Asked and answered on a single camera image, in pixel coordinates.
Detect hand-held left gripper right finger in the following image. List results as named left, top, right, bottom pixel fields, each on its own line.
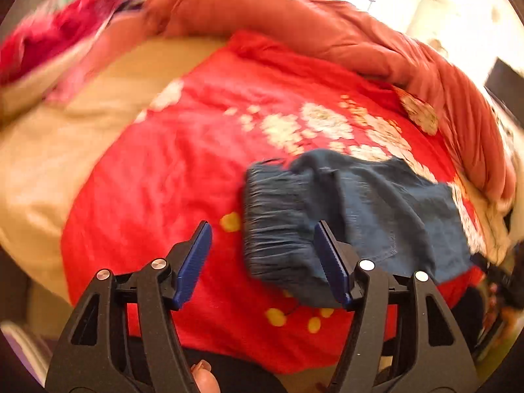
left=314, top=220, right=480, bottom=393

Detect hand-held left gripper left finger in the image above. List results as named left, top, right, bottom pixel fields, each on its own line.
left=45, top=220, right=213, bottom=393

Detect blue denim pants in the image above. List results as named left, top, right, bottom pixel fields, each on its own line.
left=243, top=149, right=476, bottom=309

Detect person's left hand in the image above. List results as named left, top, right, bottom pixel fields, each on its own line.
left=191, top=359, right=221, bottom=393

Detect red floral blanket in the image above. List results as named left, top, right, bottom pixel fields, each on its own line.
left=61, top=30, right=488, bottom=375

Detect beige bed sheet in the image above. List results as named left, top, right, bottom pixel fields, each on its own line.
left=0, top=37, right=228, bottom=308

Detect pale pink pillow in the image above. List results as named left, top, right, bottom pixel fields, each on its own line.
left=43, top=12, right=156, bottom=105

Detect salmon pink duvet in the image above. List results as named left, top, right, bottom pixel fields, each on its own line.
left=143, top=0, right=517, bottom=203

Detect black furniture piece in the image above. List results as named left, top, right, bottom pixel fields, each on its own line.
left=484, top=58, right=524, bottom=115

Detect magenta patterned pillow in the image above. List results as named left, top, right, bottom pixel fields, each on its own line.
left=0, top=0, right=138, bottom=84

